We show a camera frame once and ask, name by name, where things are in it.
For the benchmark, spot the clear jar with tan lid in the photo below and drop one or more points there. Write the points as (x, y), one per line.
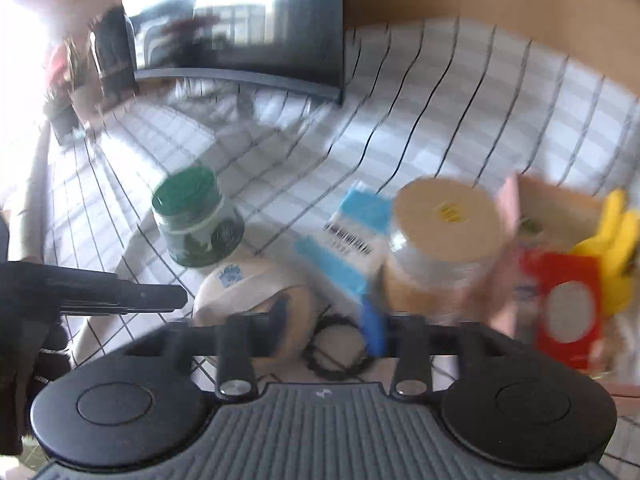
(445, 237)

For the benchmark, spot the blue white paper packet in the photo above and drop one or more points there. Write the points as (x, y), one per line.
(345, 254)

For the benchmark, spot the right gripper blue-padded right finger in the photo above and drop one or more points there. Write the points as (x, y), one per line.
(403, 338)

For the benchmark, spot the black monitor screen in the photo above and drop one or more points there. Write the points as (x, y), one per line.
(294, 45)

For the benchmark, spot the red packet with white label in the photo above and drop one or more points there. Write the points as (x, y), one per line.
(560, 313)

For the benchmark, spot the white checked tablecloth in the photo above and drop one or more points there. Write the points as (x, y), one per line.
(452, 98)

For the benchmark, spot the yellow plastic funnel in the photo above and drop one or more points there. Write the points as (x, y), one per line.
(615, 246)

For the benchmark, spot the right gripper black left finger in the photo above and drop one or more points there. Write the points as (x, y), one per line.
(242, 338)

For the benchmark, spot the green-lid glass jar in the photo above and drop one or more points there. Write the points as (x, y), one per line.
(199, 225)

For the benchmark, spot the pink cardboard box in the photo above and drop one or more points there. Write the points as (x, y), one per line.
(538, 217)

